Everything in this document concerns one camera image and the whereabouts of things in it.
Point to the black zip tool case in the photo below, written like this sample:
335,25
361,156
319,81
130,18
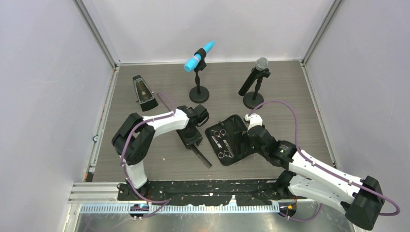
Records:
230,124

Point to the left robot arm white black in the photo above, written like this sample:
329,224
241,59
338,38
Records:
133,139

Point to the blue microphone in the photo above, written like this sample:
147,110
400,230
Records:
198,57

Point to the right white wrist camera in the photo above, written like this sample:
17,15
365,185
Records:
253,120

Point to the black silver microphone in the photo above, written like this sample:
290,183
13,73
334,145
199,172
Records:
259,70

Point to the black metronome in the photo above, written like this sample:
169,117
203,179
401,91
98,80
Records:
144,94

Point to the aluminium rail front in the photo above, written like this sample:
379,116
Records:
102,198

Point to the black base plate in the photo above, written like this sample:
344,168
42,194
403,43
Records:
248,192

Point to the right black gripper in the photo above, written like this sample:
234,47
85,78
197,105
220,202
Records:
246,137

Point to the black comb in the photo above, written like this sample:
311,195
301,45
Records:
199,155

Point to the black microphone stand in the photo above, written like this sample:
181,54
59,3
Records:
252,99
199,94

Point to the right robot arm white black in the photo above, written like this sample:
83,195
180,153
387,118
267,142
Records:
358,199

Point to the right black microphone stand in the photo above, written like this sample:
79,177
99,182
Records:
252,99

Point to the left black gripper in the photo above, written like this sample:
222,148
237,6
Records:
197,138

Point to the silver scissors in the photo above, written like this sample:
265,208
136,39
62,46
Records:
225,151
218,134

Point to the left black microphone stand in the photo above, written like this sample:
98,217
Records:
199,94

